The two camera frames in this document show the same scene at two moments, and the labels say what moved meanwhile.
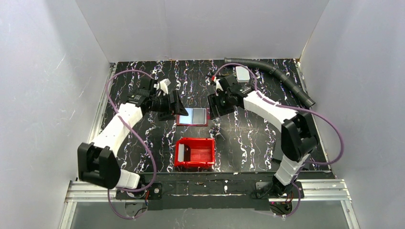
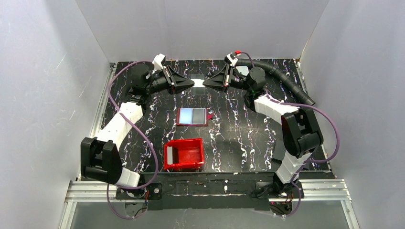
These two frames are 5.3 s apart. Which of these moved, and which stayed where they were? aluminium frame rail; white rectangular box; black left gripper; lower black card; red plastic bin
Moved: black left gripper; red plastic bin
Stayed: aluminium frame rail; lower black card; white rectangular box
